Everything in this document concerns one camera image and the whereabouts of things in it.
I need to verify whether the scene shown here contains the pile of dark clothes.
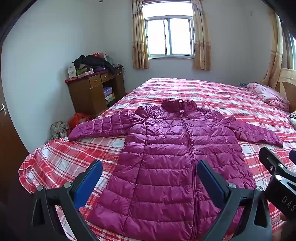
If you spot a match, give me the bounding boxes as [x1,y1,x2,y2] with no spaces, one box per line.
[73,53,116,75]

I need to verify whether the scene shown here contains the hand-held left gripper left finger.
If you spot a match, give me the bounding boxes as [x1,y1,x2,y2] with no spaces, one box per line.
[31,159,103,241]

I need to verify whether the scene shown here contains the sliding glass window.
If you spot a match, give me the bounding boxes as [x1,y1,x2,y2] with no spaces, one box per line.
[142,0,195,59]

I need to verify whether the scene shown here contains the red plastic bag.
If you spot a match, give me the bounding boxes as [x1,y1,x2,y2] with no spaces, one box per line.
[69,113,93,129]

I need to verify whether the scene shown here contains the stacked boxes under desk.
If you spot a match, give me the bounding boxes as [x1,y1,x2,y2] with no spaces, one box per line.
[103,86,115,105]

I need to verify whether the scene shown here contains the long yellow curtain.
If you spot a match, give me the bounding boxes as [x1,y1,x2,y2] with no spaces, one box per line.
[261,9,284,87]

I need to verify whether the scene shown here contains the brown wooden door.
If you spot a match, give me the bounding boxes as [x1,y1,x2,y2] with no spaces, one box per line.
[0,42,29,204]

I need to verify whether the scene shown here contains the brown wooden desk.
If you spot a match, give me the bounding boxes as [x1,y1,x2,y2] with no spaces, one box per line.
[65,72,126,116]

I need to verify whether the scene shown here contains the purple down jacket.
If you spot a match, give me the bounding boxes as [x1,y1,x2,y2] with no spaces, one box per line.
[68,99,284,241]

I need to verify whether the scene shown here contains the wooden headboard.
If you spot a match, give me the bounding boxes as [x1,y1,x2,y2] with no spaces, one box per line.
[275,68,296,113]

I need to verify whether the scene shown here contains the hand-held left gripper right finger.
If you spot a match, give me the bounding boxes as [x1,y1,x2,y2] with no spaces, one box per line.
[196,160,273,241]

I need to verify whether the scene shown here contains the short yellow floral curtain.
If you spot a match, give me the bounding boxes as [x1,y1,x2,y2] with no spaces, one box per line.
[131,0,149,69]
[191,0,212,71]

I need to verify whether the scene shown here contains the pink quilted blanket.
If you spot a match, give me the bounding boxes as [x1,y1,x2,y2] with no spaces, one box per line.
[246,83,290,111]

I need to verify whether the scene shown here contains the bed with red plaid sheet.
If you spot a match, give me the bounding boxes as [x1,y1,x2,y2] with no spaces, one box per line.
[18,77,296,241]

